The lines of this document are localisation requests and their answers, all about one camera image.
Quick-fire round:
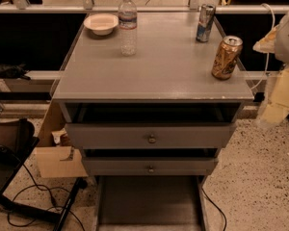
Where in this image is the cardboard box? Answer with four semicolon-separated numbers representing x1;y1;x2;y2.
35;102;88;178

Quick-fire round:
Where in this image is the silver blue energy drink can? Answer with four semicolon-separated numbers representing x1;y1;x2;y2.
196;4;216;42

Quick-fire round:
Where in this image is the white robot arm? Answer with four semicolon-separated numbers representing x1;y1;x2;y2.
252;11;289;128

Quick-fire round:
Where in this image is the white paper bowl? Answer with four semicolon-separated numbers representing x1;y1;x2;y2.
84;13;118;36

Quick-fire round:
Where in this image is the black floor cable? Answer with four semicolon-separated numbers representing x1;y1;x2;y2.
7;164;87;231
200;187;228;231

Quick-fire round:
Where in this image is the black object on rail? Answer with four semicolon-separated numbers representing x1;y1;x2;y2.
0;64;30;80

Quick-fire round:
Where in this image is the black floor cable right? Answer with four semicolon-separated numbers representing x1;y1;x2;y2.
200;187;228;231

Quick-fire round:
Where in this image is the black folding chair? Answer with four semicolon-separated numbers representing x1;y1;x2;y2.
0;118;87;231

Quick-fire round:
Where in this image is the grey top drawer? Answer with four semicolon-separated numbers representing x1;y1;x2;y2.
66;123;236;149

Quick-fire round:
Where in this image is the gold soda can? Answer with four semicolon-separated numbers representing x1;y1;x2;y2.
211;36;243;80

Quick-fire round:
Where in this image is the white hanging cable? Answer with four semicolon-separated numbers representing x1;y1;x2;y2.
250;2;276;91

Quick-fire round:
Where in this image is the grey drawer cabinet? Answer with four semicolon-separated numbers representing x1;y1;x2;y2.
52;11;255;231

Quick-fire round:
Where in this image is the clear plastic water bottle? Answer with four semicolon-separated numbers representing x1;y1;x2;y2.
118;0;138;56

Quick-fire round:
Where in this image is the black floor cable left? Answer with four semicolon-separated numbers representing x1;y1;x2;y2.
7;164;87;231

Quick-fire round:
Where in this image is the grey bottom drawer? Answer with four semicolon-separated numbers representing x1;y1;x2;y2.
92;176;209;231

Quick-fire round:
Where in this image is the grey drawer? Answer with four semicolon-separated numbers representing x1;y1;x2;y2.
66;123;236;149
92;176;209;231
82;157;218;176

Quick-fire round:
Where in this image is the grey middle drawer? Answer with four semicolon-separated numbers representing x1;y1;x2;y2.
82;157;218;176

